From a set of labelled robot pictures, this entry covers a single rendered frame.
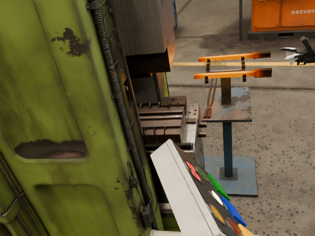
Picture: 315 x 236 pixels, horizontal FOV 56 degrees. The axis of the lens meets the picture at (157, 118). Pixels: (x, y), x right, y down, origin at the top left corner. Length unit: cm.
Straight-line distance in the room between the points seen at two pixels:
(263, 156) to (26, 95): 201
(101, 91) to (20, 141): 42
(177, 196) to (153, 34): 52
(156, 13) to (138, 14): 6
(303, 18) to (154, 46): 395
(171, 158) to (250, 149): 187
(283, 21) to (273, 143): 249
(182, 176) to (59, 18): 49
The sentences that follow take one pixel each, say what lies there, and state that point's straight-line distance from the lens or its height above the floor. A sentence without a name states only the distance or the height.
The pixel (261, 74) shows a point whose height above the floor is 93.
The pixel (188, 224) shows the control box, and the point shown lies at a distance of 70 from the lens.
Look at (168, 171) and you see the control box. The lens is 81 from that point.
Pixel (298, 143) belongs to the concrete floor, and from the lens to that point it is 277.
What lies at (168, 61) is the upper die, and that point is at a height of 131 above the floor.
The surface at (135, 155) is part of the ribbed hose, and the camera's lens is 105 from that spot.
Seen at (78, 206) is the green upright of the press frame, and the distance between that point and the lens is 131.
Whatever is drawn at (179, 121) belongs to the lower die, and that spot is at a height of 99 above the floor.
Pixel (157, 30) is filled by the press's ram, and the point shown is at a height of 144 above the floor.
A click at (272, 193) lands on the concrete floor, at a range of 233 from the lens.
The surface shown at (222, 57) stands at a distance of 196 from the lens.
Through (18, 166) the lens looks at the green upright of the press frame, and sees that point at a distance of 116.
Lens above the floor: 174
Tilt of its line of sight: 34 degrees down
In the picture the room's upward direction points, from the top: 11 degrees counter-clockwise
